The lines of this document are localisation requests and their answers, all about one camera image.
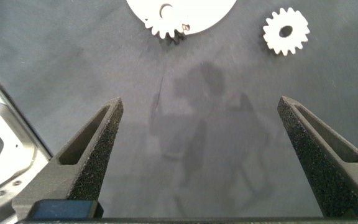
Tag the small steel gear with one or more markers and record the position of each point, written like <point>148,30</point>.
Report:
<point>273,35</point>

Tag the large steel gear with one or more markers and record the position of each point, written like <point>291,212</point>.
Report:
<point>158,25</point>

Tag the dark mat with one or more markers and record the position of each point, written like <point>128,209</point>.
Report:
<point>73,46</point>

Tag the round white plate with pins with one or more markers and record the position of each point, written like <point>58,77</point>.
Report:
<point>204,12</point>

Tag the shiny boxy camera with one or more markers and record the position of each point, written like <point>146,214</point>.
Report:
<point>8,149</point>

